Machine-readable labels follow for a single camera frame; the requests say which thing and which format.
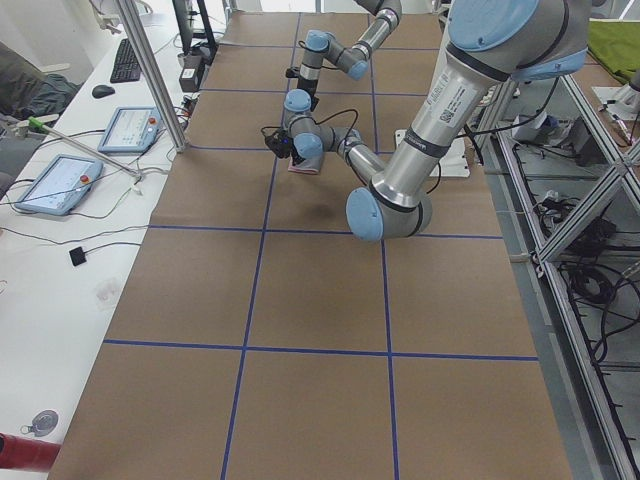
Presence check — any black box with label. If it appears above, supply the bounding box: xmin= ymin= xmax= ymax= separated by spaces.
xmin=179 ymin=54 xmax=205 ymax=93

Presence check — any lower teach pendant tablet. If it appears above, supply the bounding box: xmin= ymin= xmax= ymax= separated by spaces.
xmin=15 ymin=154 xmax=104 ymax=216

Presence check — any teach pendant tablet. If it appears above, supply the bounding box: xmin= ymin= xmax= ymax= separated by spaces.
xmin=15 ymin=154 xmax=104 ymax=216
xmin=98 ymin=106 xmax=163 ymax=154

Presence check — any green cloth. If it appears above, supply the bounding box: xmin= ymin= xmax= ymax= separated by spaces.
xmin=588 ymin=19 xmax=639 ymax=84

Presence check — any small black square pad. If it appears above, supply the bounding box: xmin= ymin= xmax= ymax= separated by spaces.
xmin=69 ymin=246 xmax=87 ymax=267

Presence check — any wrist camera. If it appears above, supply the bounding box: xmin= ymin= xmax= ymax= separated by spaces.
xmin=261 ymin=126 xmax=293 ymax=159

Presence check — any pink towel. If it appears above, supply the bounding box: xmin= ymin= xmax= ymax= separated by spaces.
xmin=287 ymin=154 xmax=324 ymax=175

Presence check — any black computer mouse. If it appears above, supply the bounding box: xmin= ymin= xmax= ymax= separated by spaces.
xmin=91 ymin=84 xmax=115 ymax=99

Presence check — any aluminium side frame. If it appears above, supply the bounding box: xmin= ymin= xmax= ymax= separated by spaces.
xmin=478 ymin=68 xmax=639 ymax=479

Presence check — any red cylinder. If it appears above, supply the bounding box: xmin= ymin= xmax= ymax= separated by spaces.
xmin=0 ymin=433 xmax=61 ymax=473

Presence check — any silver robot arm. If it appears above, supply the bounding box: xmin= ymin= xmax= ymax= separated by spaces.
xmin=285 ymin=0 xmax=403 ymax=108
xmin=283 ymin=0 xmax=591 ymax=241

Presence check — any metal rod with green handle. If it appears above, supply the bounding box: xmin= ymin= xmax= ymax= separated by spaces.
xmin=18 ymin=117 xmax=143 ymax=181

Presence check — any upper teach pendant tablet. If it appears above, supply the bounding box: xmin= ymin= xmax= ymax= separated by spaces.
xmin=98 ymin=106 xmax=163 ymax=154

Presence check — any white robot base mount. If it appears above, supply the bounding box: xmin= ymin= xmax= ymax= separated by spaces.
xmin=430 ymin=139 xmax=470 ymax=178

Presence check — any aluminium frame post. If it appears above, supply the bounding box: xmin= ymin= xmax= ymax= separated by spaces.
xmin=115 ymin=0 xmax=187 ymax=153

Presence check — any round metal disc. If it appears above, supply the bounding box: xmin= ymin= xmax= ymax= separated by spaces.
xmin=20 ymin=409 xmax=59 ymax=437

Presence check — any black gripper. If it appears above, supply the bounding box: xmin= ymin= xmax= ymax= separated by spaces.
xmin=285 ymin=136 xmax=305 ymax=167

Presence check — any black keyboard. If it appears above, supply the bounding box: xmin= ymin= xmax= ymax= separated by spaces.
xmin=110 ymin=38 xmax=141 ymax=84

